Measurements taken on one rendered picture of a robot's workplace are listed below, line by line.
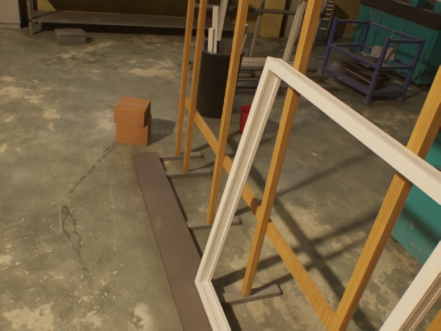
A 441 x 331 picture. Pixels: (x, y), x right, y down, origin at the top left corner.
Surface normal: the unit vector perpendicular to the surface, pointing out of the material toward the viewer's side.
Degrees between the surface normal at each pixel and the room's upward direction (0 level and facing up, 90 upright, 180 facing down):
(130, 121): 90
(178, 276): 0
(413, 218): 90
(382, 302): 0
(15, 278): 0
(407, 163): 82
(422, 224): 90
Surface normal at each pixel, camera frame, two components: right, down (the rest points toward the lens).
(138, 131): 0.03, 0.52
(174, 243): 0.12, -0.85
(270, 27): 0.31, 0.52
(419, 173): -0.92, -0.06
